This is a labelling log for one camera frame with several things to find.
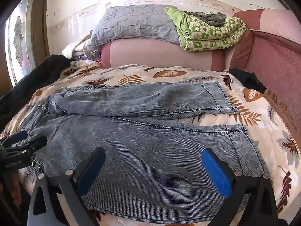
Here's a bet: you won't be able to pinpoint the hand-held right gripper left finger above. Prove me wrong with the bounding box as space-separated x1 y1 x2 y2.
27 147 106 226

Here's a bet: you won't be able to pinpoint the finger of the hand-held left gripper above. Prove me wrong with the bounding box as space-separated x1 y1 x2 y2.
0 136 48 158
0 131 28 146

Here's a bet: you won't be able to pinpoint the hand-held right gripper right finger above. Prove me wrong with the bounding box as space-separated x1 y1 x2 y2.
202 148 281 226

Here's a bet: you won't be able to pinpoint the light blue denim pants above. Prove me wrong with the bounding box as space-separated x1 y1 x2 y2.
17 81 271 219

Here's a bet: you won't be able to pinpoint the person's left hand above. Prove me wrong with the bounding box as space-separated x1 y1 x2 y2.
0 171 23 208

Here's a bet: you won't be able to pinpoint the large black garment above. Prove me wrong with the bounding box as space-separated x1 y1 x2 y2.
0 54 71 123

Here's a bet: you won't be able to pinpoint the small black cloth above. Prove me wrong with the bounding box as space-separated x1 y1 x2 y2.
229 68 267 94

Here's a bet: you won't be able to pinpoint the stained glass window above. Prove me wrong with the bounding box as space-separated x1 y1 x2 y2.
5 0 38 85

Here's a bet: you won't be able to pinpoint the white pillow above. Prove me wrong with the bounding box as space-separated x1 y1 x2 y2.
62 36 94 59

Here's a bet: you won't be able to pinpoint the cream leaf-print blanket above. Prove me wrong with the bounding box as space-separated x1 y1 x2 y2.
0 60 301 226

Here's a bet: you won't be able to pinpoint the green patterned blanket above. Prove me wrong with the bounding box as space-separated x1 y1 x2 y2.
164 7 247 52

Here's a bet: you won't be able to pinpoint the crumpled grey cloth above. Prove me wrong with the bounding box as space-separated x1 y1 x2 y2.
186 11 227 27

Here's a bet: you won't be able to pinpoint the grey quilted blanket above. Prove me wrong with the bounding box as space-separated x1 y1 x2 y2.
88 5 181 47

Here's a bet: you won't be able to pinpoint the wooden window frame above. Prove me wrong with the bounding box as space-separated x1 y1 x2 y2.
0 0 51 90

